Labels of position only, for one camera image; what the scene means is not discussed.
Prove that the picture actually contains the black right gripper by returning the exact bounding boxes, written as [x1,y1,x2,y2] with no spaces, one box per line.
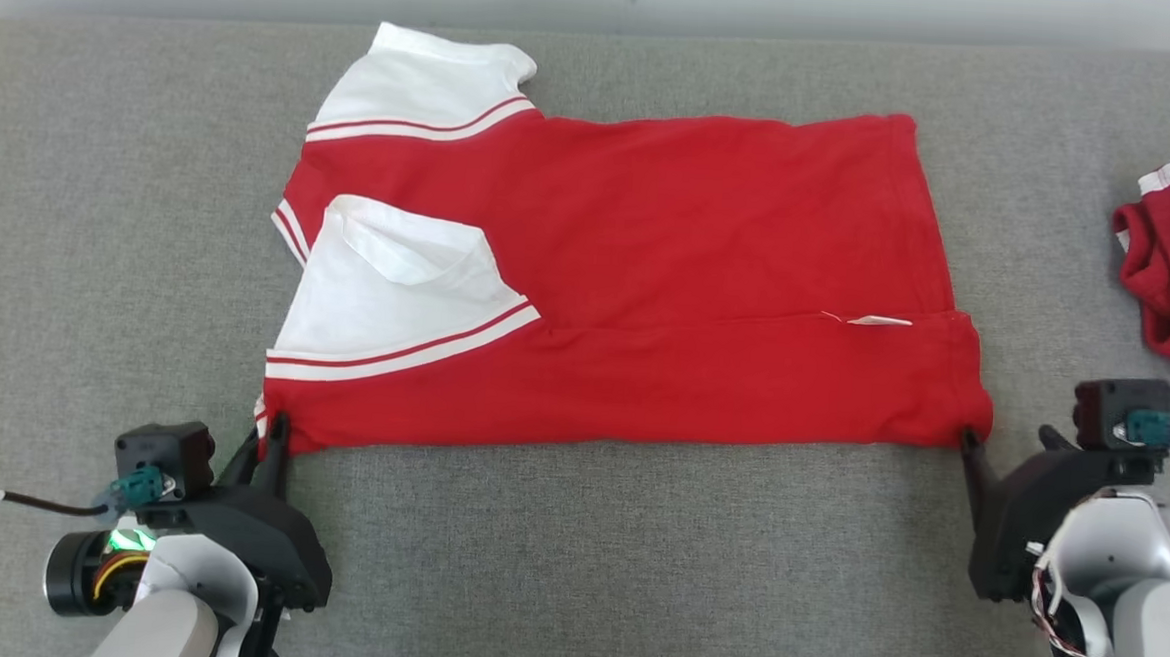
[948,419,1170,612]

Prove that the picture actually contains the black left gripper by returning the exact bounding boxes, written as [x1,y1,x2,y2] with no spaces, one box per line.
[133,404,343,614]

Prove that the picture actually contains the red and white t-shirt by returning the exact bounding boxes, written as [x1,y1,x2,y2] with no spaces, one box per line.
[251,16,1014,493]

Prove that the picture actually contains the grey fabric sofa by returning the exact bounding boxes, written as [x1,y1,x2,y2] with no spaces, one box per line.
[0,0,1170,657]

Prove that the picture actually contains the teal left camera connector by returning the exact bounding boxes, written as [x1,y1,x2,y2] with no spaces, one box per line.
[93,461,176,516]

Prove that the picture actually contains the teal camera connector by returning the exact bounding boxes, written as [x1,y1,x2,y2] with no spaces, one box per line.
[93,461,176,516]
[1112,407,1170,450]

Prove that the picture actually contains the teal right camera connector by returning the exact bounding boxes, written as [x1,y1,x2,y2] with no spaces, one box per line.
[1112,407,1170,450]

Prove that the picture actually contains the thin red white twisted wires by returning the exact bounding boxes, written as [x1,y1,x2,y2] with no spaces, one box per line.
[1021,537,1170,657]

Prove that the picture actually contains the black left camera cable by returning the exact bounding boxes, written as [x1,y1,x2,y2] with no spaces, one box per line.
[0,485,112,522]

